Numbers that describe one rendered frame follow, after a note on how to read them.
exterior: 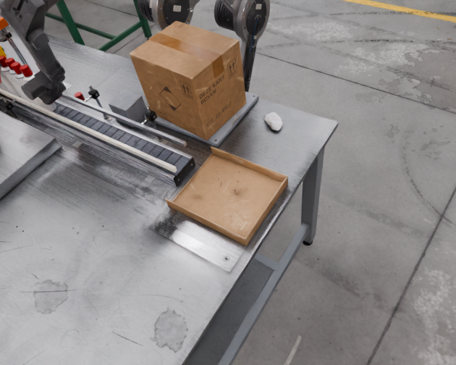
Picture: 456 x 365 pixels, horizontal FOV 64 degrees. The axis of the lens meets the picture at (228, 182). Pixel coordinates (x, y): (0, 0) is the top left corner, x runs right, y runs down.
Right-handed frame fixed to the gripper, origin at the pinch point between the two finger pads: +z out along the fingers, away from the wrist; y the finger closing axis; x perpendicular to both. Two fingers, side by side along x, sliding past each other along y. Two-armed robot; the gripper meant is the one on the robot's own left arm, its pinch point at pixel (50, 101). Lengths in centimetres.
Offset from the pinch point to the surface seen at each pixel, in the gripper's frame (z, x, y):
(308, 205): -16, 111, -36
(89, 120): -6.7, 17.3, -2.0
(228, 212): -46, 76, 7
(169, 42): -43, 24, -29
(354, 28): 45, 92, -248
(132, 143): -22.1, 37.1, -0.1
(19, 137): 5.6, 1.7, 17.8
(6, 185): -1.1, 13.8, 35.3
